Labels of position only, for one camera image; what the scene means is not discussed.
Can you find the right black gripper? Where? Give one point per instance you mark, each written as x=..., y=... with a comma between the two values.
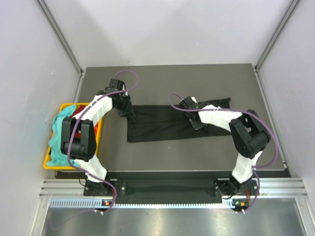
x=197, y=126

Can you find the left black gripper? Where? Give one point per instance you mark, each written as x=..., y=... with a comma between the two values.
x=128, y=110

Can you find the black t-shirt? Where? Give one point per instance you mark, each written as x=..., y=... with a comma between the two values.
x=151, y=123

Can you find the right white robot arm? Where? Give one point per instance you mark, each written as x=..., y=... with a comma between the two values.
x=249, y=136

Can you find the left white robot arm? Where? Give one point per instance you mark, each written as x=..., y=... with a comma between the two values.
x=78, y=138

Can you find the orange t-shirt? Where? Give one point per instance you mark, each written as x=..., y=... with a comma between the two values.
x=96, y=128

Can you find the dark red t-shirt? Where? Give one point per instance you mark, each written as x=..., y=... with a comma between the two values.
x=79, y=109

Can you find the teal t-shirt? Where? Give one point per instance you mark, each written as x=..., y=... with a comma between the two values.
x=57, y=157

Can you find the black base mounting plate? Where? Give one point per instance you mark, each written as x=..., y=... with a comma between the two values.
x=178, y=187

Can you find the left aluminium frame post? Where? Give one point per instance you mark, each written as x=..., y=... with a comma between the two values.
x=59, y=35

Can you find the aluminium frame post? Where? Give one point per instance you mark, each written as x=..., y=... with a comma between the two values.
x=59, y=35
x=276, y=34

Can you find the slotted grey cable duct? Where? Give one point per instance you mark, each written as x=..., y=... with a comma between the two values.
x=104, y=204

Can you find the right aluminium frame post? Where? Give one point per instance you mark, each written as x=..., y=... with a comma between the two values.
x=276, y=34

